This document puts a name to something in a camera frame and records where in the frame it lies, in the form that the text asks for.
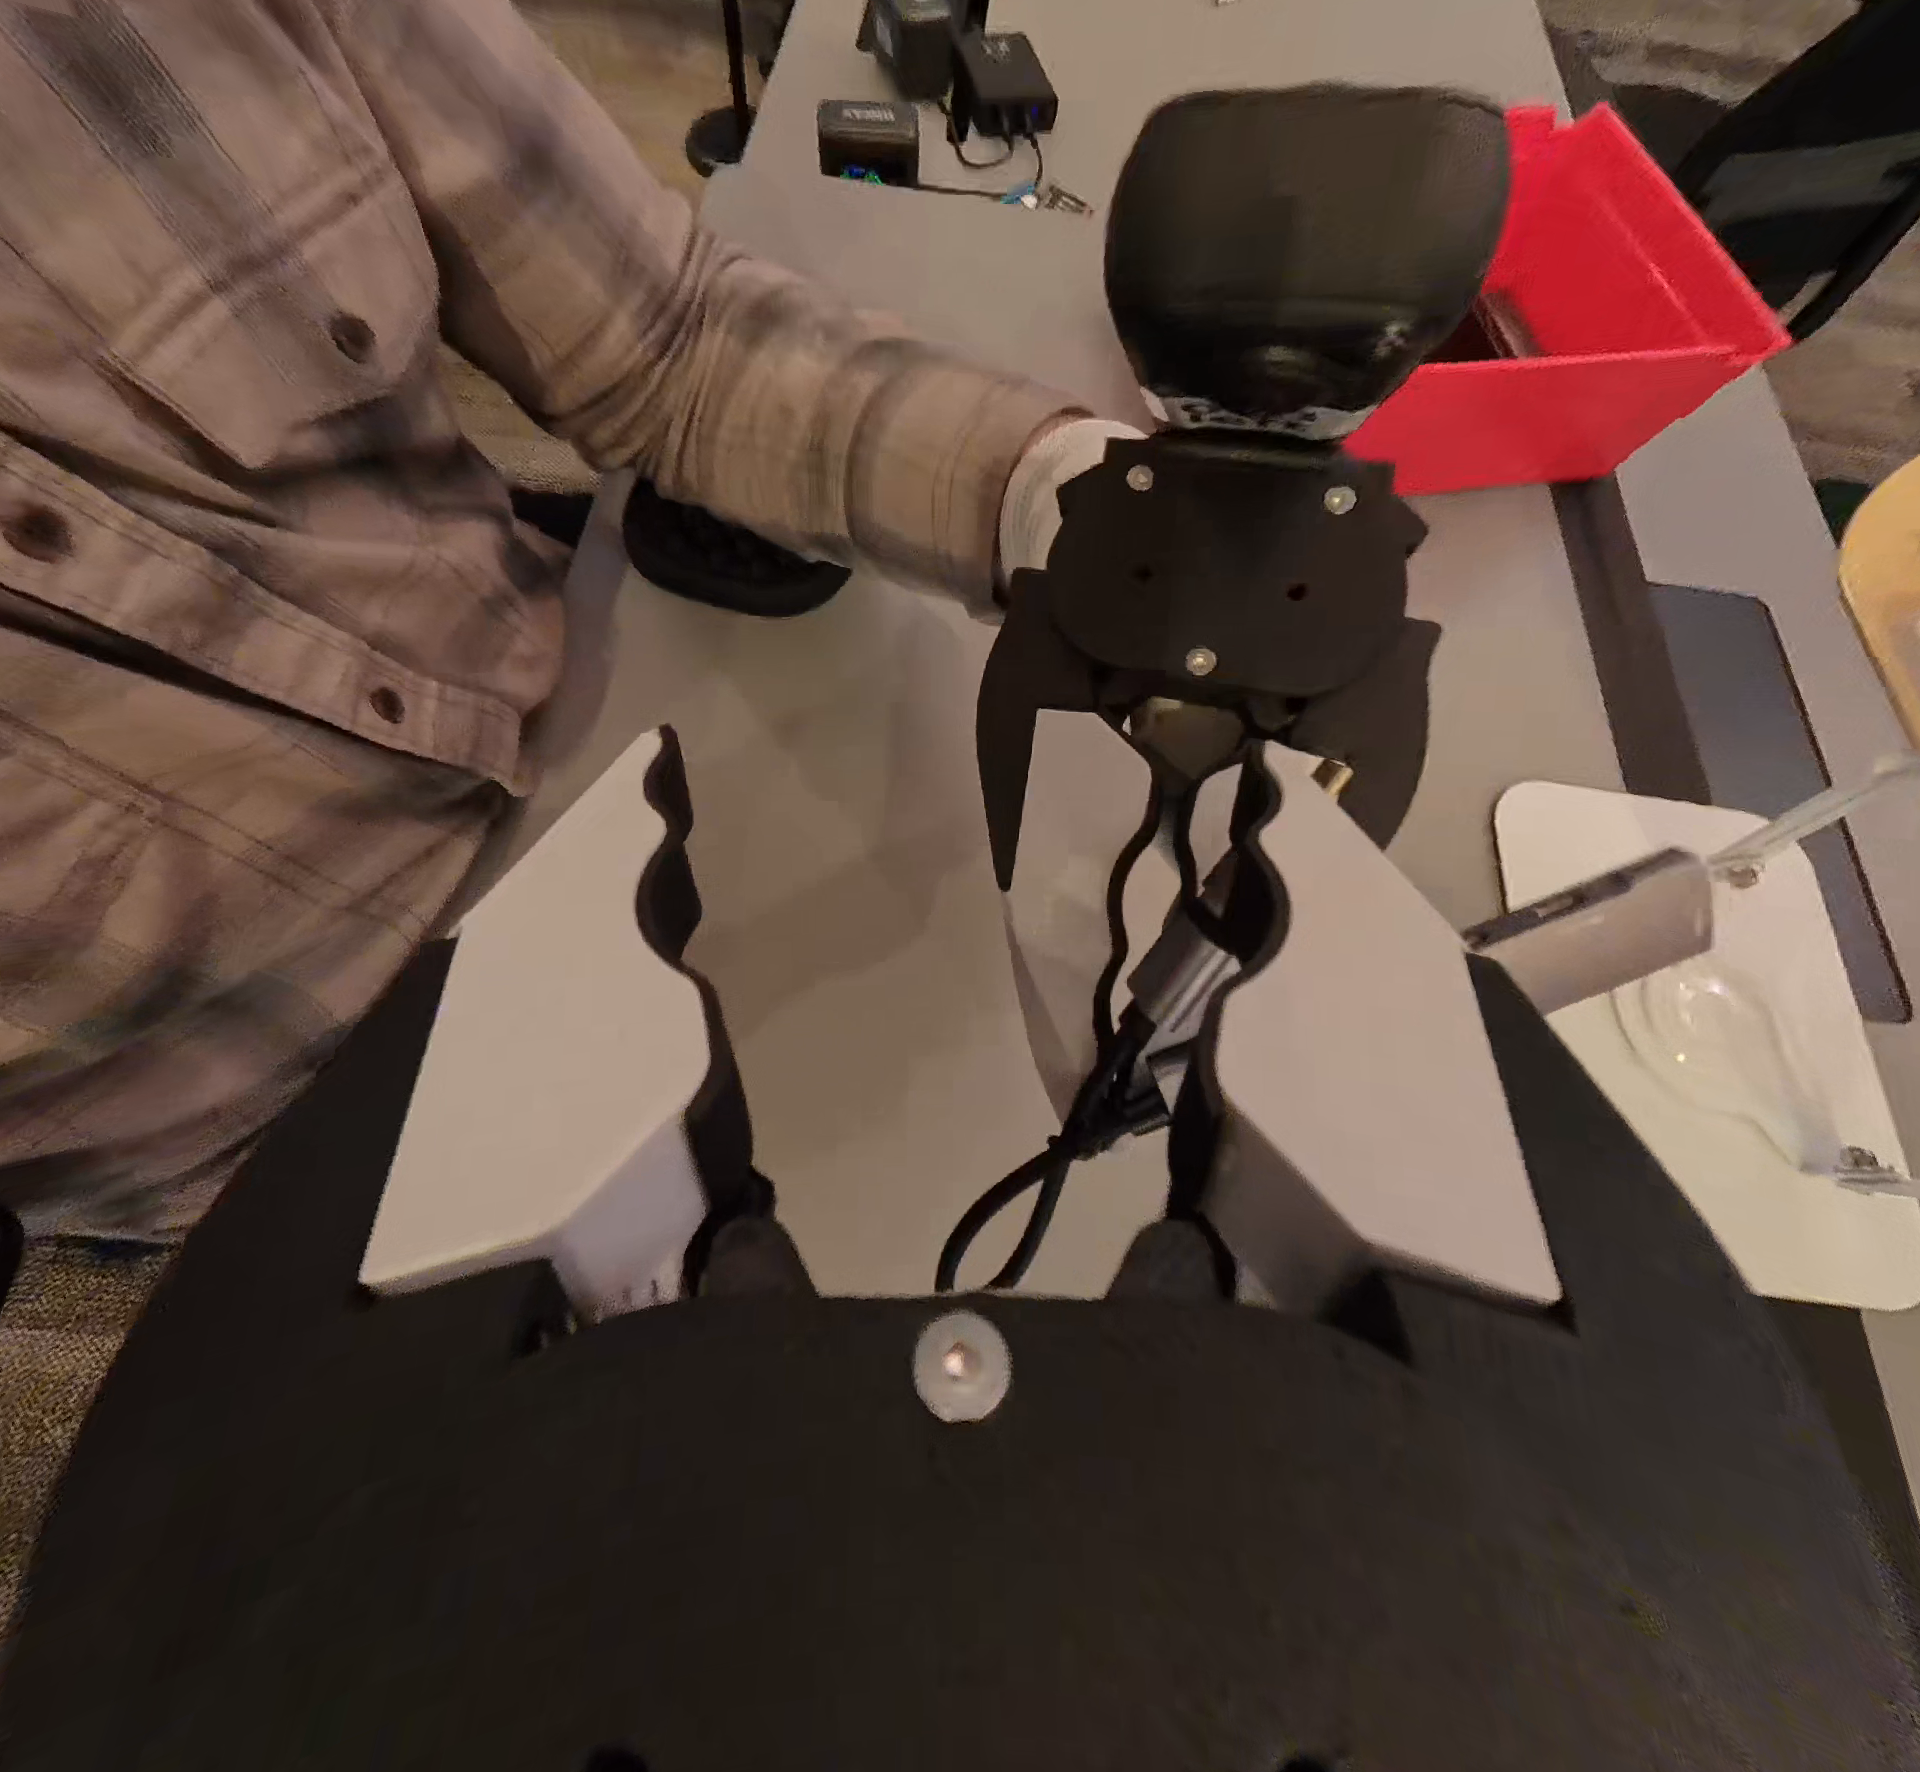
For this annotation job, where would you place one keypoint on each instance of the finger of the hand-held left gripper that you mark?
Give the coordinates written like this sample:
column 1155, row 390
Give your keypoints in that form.
column 1200, row 813
column 1065, row 871

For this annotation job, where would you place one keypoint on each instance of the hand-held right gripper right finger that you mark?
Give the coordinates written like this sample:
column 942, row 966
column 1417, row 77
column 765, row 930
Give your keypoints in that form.
column 1380, row 1051

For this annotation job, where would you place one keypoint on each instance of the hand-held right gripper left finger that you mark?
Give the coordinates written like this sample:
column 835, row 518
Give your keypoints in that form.
column 539, row 1051

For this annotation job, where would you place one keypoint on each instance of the grey usb hub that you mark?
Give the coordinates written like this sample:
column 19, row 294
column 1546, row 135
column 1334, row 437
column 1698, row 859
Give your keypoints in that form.
column 1604, row 925

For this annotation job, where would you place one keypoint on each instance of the red plastic bin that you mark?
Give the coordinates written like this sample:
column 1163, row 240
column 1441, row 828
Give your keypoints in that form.
column 1576, row 423

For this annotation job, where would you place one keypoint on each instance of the person's left forearm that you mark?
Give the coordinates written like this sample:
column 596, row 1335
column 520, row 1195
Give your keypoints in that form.
column 749, row 378

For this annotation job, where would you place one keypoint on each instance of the person's left hand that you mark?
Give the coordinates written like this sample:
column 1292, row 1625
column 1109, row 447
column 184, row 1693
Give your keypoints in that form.
column 1050, row 497

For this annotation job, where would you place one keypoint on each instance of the black quilted pad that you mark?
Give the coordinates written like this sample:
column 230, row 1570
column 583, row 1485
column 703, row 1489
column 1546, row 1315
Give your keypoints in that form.
column 721, row 557

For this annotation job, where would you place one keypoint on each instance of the clear acrylic rod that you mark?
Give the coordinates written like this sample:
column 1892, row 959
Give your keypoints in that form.
column 1800, row 822
column 1877, row 1172

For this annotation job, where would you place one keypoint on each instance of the small black battery pack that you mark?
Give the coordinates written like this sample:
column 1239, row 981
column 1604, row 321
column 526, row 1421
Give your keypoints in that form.
column 869, row 137

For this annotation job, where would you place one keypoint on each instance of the black power adapter box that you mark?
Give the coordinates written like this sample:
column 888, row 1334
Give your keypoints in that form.
column 916, row 2

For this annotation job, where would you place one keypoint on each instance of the wooden board with black panel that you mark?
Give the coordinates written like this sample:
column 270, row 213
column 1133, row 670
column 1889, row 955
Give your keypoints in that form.
column 1894, row 586

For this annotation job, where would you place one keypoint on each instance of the black office chair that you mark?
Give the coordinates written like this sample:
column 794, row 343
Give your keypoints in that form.
column 1832, row 151

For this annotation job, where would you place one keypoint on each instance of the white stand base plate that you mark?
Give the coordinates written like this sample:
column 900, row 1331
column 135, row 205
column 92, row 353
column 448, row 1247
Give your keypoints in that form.
column 1814, row 993

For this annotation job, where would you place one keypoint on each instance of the black stanchion post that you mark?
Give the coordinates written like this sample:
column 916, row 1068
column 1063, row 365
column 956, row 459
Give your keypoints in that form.
column 721, row 137

